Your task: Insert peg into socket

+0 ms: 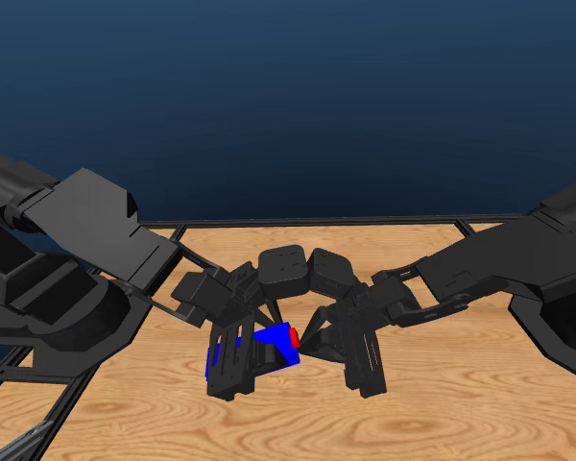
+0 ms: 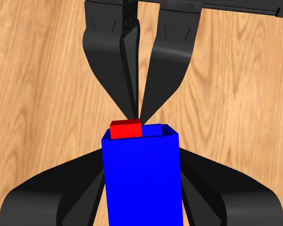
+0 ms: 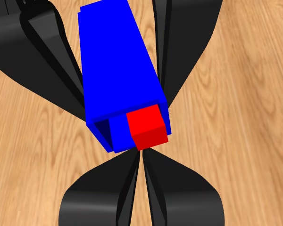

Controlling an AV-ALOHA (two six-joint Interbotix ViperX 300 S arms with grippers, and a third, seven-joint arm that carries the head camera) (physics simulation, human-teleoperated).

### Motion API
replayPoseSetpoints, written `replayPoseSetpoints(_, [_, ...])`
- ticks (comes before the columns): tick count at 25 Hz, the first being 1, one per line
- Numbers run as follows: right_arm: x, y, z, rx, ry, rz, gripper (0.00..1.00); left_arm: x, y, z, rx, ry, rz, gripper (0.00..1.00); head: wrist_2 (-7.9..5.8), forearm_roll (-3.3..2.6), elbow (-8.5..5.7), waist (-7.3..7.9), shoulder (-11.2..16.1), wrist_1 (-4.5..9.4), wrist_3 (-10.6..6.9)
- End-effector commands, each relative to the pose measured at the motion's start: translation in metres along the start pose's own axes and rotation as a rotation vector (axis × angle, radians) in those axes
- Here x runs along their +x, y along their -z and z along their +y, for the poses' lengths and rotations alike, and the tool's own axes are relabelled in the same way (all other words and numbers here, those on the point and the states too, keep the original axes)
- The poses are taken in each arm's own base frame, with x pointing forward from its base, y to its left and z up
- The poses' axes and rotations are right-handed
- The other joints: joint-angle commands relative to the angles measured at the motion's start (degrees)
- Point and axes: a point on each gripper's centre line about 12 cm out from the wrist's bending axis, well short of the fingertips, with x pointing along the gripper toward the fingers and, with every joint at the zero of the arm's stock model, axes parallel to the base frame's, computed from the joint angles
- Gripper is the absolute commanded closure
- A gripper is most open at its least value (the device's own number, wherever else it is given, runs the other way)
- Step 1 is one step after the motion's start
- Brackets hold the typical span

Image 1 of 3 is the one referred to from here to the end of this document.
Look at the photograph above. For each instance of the blue hollow socket block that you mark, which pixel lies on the blue hollow socket block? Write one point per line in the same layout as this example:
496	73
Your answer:
278	336

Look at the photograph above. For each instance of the thin red peg bar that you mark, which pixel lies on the thin red peg bar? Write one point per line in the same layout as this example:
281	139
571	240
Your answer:
295	338

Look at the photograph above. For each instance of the black table frame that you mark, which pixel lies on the black table frame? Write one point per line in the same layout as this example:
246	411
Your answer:
317	220

